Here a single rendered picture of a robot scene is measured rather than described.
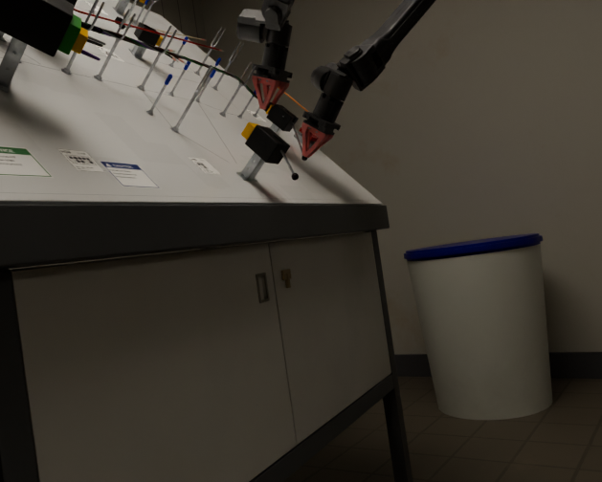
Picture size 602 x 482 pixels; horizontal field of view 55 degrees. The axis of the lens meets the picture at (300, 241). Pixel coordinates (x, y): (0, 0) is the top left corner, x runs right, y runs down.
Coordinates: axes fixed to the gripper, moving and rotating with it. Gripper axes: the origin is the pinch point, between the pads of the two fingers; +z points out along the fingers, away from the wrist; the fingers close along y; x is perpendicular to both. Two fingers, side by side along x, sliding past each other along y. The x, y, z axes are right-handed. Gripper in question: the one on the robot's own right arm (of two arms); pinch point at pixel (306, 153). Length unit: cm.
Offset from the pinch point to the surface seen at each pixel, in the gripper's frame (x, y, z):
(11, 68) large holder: -20, 70, -2
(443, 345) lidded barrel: 51, -104, 60
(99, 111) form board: -17, 54, 2
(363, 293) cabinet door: 26.2, -10.6, 26.7
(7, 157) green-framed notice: -4, 81, 4
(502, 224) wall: 46, -170, 12
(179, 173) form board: 0, 51, 5
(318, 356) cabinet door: 28.7, 19.3, 34.1
